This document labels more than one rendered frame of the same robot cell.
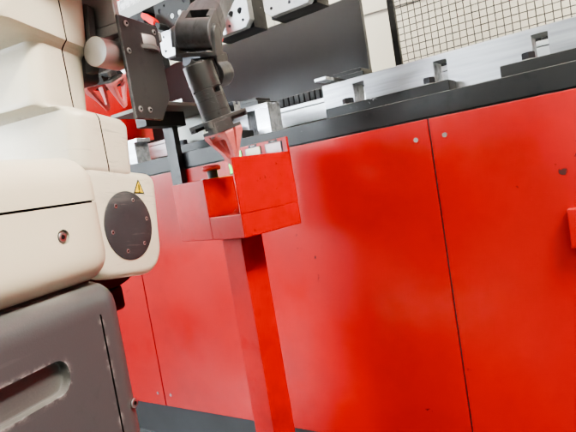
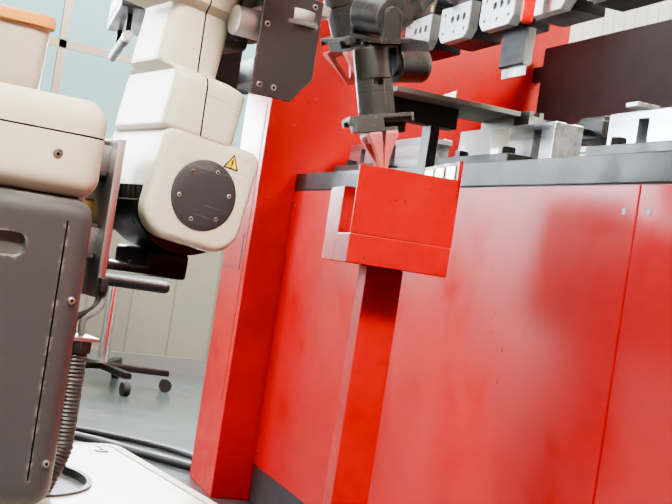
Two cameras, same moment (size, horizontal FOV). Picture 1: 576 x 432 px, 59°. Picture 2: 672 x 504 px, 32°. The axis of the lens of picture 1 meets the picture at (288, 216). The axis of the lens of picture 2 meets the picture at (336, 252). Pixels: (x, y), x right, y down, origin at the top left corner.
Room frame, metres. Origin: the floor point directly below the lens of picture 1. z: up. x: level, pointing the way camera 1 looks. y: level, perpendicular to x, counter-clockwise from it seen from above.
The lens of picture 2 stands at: (-0.51, -0.91, 0.66)
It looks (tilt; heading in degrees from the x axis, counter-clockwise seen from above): 1 degrees up; 35
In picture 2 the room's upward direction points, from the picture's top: 9 degrees clockwise
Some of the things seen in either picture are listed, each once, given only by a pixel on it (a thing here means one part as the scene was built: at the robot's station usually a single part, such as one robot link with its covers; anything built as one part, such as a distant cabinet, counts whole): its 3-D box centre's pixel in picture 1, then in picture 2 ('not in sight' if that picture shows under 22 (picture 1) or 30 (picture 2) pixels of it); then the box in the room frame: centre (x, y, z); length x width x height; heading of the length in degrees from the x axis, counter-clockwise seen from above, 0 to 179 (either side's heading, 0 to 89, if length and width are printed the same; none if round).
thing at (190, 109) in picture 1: (170, 111); (440, 104); (1.46, 0.28, 1.00); 0.26 x 0.18 x 0.01; 145
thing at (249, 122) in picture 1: (224, 132); (514, 153); (1.55, 0.15, 0.92); 0.39 x 0.06 x 0.10; 55
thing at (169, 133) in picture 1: (166, 151); (413, 157); (1.43, 0.30, 0.88); 0.14 x 0.04 x 0.22; 145
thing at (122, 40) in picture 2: not in sight; (121, 38); (1.83, 1.59, 1.20); 0.45 x 0.03 x 0.08; 51
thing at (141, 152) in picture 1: (100, 163); (395, 162); (1.90, 0.65, 0.92); 0.50 x 0.06 x 0.10; 55
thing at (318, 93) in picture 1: (327, 93); not in sight; (1.79, -0.20, 1.02); 0.37 x 0.06 x 0.04; 55
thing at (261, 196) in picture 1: (233, 189); (389, 212); (1.06, 0.10, 0.75); 0.20 x 0.16 x 0.18; 47
